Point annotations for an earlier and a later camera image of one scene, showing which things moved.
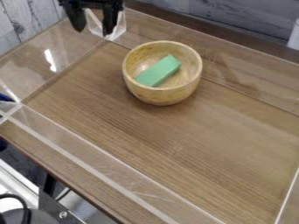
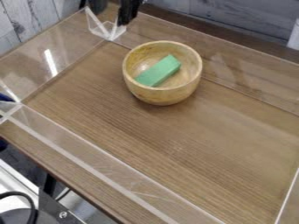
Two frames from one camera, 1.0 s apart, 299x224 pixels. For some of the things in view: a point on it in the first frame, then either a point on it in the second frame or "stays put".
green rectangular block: [159, 72] stays put
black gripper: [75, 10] → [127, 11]
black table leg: [50, 186] stays put
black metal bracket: [51, 205] stays put
